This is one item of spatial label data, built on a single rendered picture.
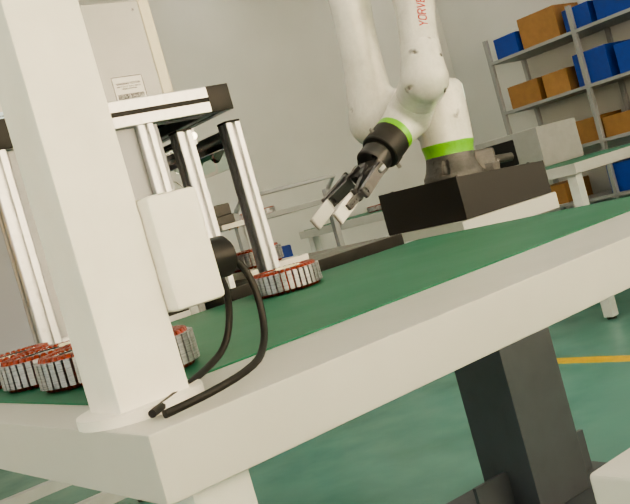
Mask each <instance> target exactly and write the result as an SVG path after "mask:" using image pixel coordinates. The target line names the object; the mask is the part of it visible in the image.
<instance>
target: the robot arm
mask: <svg viewBox="0 0 630 504"><path fill-rule="evenodd" d="M328 2H329V6H330V9H331V13H332V17H333V21H334V25H335V29H336V33H337V38H338V42H339V47H340V52H341V58H342V63H343V70H344V76H345V84H346V94H347V104H348V118H349V128H350V131H351V133H352V135H353V136H354V138H355V139H356V140H357V141H358V142H359V143H361V144H363V148H362V149H361V150H360V152H359V153H358V155H357V163H358V165H356V166H355V167H354V168H353V169H352V171H351V172H350V173H349V174H348V173H347V172H344V173H343V175H342V176H341V178H340V179H339V180H338V181H337V183H336V184H335V185H334V186H333V187H332V188H331V189H330V190H329V192H328V193H327V194H326V195H325V196H324V197H323V198H322V199H321V201H322V202H323V204H322V206H321V207H320V208H319V209H318V211H317V212H316V213H315V214H314V216H313V217H312V218H311V219H310V222H311V223H312V224H313V225H314V226H315V228H316V229H317V230H320V229H321V228H322V226H323V225H324V224H325V222H326V221H327V220H328V218H329V217H330V216H331V215H333V216H334V218H335V219H336V220H337V221H338V222H339V224H340V225H342V224H343V223H344V222H345V220H346V219H347V218H348V216H349V215H350V214H351V212H352V211H353V210H354V208H355V207H356V206H357V204H358V203H359V202H360V201H362V200H363V198H364V197H365V198H368V197H369V196H370V195H371V193H372V191H373V190H374V188H375V187H376V185H377V184H378V182H379V180H380V179H381V177H382V176H383V175H384V174H385V172H386V171H387V170H388V168H391V167H394V166H395V165H396V166H397V167H398V169H399V168H401V167H402V166H401V165H400V163H399V162H400V160H401V159H402V158H403V157H402V156H403V155H404V153H405V152H406V151H407V149H408V148H409V147H410V145H411V144H412V143H413V142H414V141H415V140H416V139H417V140H419V142H420V146H421V150H422V152H423V154H424V157H425V160H426V175H425V179H424V184H428V183H432V182H436V181H440V180H444V179H448V178H452V177H454V176H456V175H458V176H461V175H466V174H472V173H477V172H483V171H488V170H494V169H499V168H500V163H503V162H508V161H513V159H514V155H513V153H512V152H509V153H504V154H498V155H495V152H494V149H493V148H492V147H489V148H484V149H478V150H474V147H473V142H474V138H473V133H472V127H471V122H470V118H469V113H468V108H467V103H466V98H465V94H464V89H463V85H462V83H461V82H460V81H459V80H458V79H456V78H449V73H448V70H447V67H446V64H445V61H444V57H443V54H442V50H441V46H440V41H439V36H438V30H437V24H436V15H435V1H434V0H392V2H393V6H394V10H395V15H396V20H397V26H398V32H399V41H400V57H401V75H400V80H399V84H398V87H397V89H395V88H392V87H391V86H390V84H389V80H388V77H387V74H386V70H385V67H384V63H383V59H382V55H381V51H380V47H379V43H378V38H377V34H376V29H375V23H374V18H373V12H372V6H371V0H328ZM352 181H353V182H354V183H355V184H356V185H354V183H353V182H352ZM367 190H368V191H367ZM350 192H351V193H352V194H353V195H352V194H351V193H350ZM344 197H345V199H344V200H343V201H342V203H341V204H340V205H339V206H338V208H337V209H336V208H335V206H336V205H337V204H338V203H339V202H340V201H341V200H342V199H343V198H344ZM358 201H359V202H358ZM335 209H336V210H335ZM334 211H335V212H334ZM333 212H334V213H333ZM332 213H333V214H332Z"/></svg>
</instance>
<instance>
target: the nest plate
mask: <svg viewBox="0 0 630 504"><path fill-rule="evenodd" d="M307 259H309V255H308V253H305V254H301V255H296V256H291V257H287V258H282V260H279V264H280V267H283V266H284V265H286V266H287V265H288V264H293V263H296V262H300V261H304V260H307ZM249 270H250V271H251V273H252V275H253V276H254V275H256V274H259V272H258V268H257V267H256V268H253V269H249ZM233 278H234V281H236V280H241V279H246V278H245V276H244V274H243V273H242V272H237V273H234V274H233Z"/></svg>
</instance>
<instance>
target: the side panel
mask: <svg viewBox="0 0 630 504"><path fill-rule="evenodd" d="M116 135H117V138H118V141H119V145H120V148H121V152H122V155H123V159H124V162H125V166H126V169H127V173H128V176H129V180H130V183H131V187H132V190H133V194H134V197H135V201H137V200H140V199H142V198H145V197H147V196H151V195H155V194H160V193H164V192H168V191H172V188H171V184H170V181H169V177H168V174H167V170H166V167H165V163H164V160H163V156H162V153H161V149H160V146H159V142H158V139H157V135H156V132H155V128H154V125H153V123H148V124H146V125H137V126H135V127H133V128H128V129H122V130H117V131H116ZM0 225H1V228H2V232H3V235H4V238H5V242H6V245H7V248H8V252H9V255H10V259H11V262H12V265H13V269H14V272H15V276H16V279H17V282H18V286H19V289H20V292H21V296H22V299H23V303H24V306H25V309H26V313H27V316H28V320H29V323H30V326H31V330H32V333H33V337H34V340H35V343H36V344H39V343H45V342H48V344H53V345H54V344H56V343H61V342H65V341H68V340H69V336H68V333H67V329H66V326H65V323H64V319H63V316H62V312H61V309H60V305H59V302H58V299H57V295H56V292H55V288H54V285H53V282H52V278H51V275H50V271H49V268H48V265H47V261H46V258H45V254H44V251H43V248H42V244H41V241H40V237H39V234H38V230H37V227H36V224H35V220H34V217H33V213H32V210H31V207H30V203H29V200H28V196H27V193H26V190H25V186H24V183H23V179H22V176H21V173H20V169H19V166H18V162H17V159H16V155H15V152H14V149H11V150H6V149H3V150H0ZM205 310H206V307H205V303H203V304H200V305H197V306H193V307H190V308H187V309H184V310H181V311H176V312H169V313H168V315H169V319H170V322H172V321H175V320H178V319H181V318H184V317H187V316H190V315H193V314H196V313H199V312H202V311H205Z"/></svg>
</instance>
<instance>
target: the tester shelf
mask: <svg viewBox="0 0 630 504"><path fill-rule="evenodd" d="M107 103H108V107H109V110H110V114H111V117H112V121H113V124H114V128H115V131H117V130H122V129H128V128H133V127H135V126H137V125H146V124H148V123H153V124H156V123H157V127H158V130H159V134H160V137H161V141H162V143H164V142H166V141H168V140H170V138H169V136H168V134H170V133H172V132H174V131H176V130H180V129H186V128H194V127H196V126H198V125H200V124H202V123H204V122H206V121H209V120H211V119H213V118H215V117H217V116H219V115H221V114H223V113H225V112H227V111H229V110H231V109H233V108H234V107H233V104H232V100H231V97H230V93H229V89H228V86H227V83H224V84H218V85H211V86H205V87H200V88H194V89H188V90H181V91H175V92H169V93H162V94H156V95H150V96H143V97H137V98H131V99H125V100H118V101H112V102H107ZM3 149H6V150H11V149H13V145H12V142H11V138H10V135H9V132H8V128H7V125H6V121H5V118H3V119H0V150H3Z"/></svg>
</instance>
